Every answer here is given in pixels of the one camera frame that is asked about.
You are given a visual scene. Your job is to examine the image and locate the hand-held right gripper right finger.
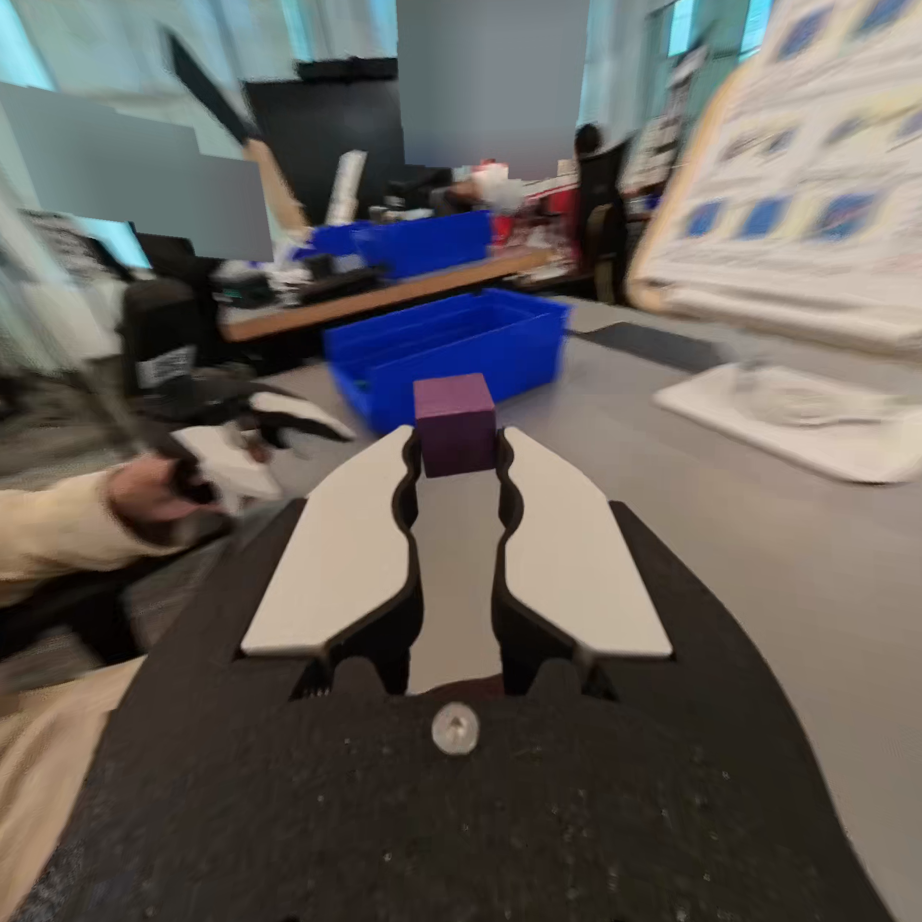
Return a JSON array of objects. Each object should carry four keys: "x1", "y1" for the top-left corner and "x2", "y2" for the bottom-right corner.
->
[{"x1": 492, "y1": 425, "x2": 674, "y2": 696}]

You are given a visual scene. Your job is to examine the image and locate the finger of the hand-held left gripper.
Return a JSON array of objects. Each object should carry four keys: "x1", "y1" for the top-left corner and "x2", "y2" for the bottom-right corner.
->
[
  {"x1": 248, "y1": 392, "x2": 358, "y2": 442},
  {"x1": 171, "y1": 425, "x2": 283, "y2": 514}
]

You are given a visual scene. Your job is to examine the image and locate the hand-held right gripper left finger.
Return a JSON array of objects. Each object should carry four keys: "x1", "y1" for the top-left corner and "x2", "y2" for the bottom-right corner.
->
[{"x1": 240, "y1": 425, "x2": 425, "y2": 696}]

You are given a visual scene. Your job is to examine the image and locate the purple wooden cube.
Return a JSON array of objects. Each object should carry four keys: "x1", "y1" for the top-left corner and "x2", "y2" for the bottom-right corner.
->
[{"x1": 413, "y1": 372, "x2": 498, "y2": 478}]

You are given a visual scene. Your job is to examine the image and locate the blue plastic bin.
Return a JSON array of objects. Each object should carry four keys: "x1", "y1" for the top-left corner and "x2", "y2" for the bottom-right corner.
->
[
  {"x1": 291, "y1": 222, "x2": 376, "y2": 262},
  {"x1": 323, "y1": 287, "x2": 572, "y2": 437},
  {"x1": 353, "y1": 210, "x2": 495, "y2": 280}
]

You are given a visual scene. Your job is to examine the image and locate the person's left hand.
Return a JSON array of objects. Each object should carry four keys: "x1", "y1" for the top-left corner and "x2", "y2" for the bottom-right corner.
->
[{"x1": 108, "y1": 455, "x2": 231, "y2": 550}]

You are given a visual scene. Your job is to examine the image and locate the long wooden table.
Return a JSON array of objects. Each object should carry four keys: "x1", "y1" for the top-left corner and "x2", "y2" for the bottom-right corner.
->
[{"x1": 219, "y1": 248, "x2": 557, "y2": 344}]

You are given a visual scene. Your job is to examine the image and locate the tan angled board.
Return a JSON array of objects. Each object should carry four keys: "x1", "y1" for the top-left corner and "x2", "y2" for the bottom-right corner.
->
[{"x1": 162, "y1": 29, "x2": 312, "y2": 233}]

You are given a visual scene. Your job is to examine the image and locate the white printed card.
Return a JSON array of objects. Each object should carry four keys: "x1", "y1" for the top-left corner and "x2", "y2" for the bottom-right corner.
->
[{"x1": 326, "y1": 149, "x2": 370, "y2": 226}]

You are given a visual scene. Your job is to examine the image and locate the wooden display board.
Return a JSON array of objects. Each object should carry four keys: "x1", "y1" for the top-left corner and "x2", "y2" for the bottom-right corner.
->
[{"x1": 625, "y1": 0, "x2": 922, "y2": 354}]

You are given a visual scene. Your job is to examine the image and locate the printed instruction sheet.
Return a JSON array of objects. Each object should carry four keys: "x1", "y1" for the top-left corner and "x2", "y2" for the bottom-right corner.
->
[{"x1": 648, "y1": 0, "x2": 922, "y2": 318}]

